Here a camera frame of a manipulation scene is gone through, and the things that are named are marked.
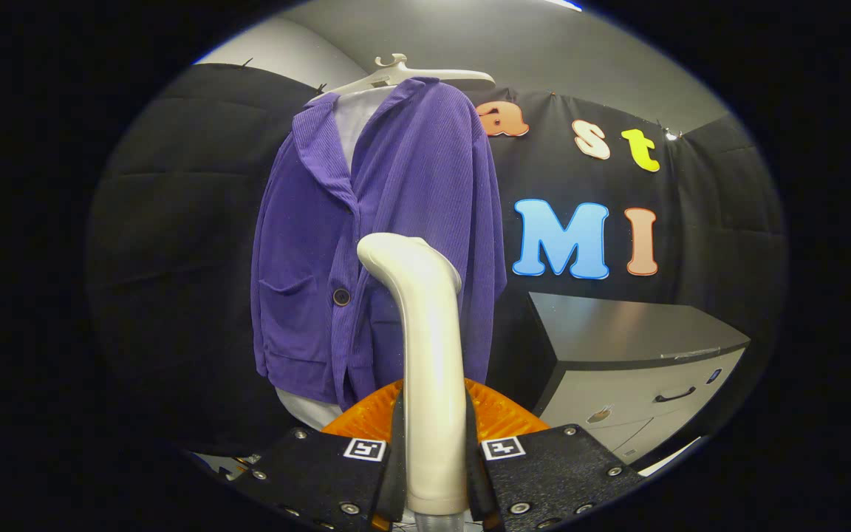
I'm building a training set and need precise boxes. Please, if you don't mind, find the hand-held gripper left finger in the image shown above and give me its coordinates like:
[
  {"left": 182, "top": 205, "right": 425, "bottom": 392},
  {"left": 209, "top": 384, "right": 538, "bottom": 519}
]
[{"left": 233, "top": 380, "right": 407, "bottom": 532}]

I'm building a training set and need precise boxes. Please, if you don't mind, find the purple jacket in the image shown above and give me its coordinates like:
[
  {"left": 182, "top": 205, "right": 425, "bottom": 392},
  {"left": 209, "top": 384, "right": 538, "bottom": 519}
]
[{"left": 250, "top": 76, "right": 508, "bottom": 412}]

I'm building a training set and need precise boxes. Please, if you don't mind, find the white clothes hanger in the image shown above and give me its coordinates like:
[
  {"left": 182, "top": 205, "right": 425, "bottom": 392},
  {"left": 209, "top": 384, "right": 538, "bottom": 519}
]
[{"left": 307, "top": 53, "right": 497, "bottom": 101}]

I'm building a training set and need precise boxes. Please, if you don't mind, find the grey cabinet with black top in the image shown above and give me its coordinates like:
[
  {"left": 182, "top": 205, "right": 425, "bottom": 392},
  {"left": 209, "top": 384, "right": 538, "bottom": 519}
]
[{"left": 527, "top": 292, "right": 752, "bottom": 468}]

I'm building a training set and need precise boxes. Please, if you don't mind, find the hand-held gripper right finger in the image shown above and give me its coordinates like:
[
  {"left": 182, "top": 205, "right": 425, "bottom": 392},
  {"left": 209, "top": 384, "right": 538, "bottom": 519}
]
[{"left": 462, "top": 378, "right": 646, "bottom": 532}]

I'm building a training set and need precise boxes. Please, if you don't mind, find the white shirt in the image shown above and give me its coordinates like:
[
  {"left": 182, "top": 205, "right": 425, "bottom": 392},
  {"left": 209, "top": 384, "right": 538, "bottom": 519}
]
[{"left": 276, "top": 87, "right": 398, "bottom": 432}]

